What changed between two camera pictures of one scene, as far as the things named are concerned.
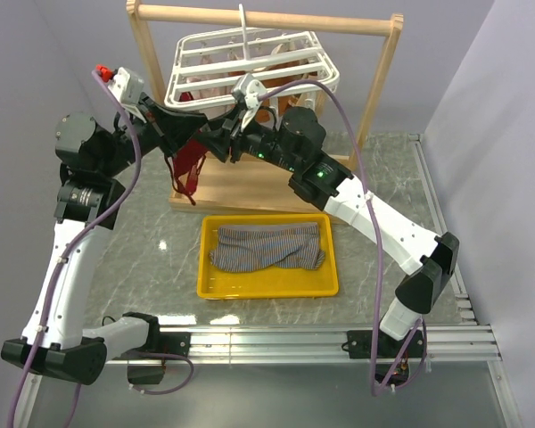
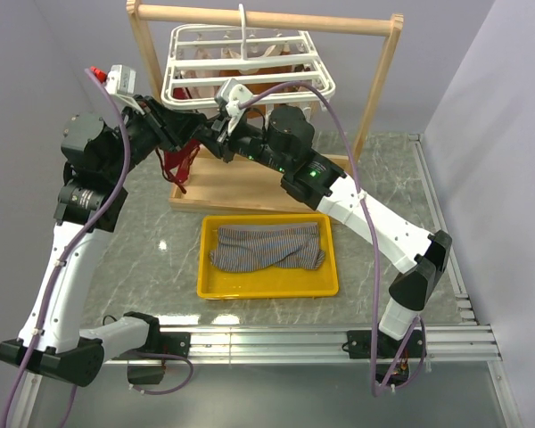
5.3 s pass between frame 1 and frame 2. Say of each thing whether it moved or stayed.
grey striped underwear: stayed
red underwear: moved
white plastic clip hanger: moved
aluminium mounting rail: stayed
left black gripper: stayed
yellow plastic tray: stayed
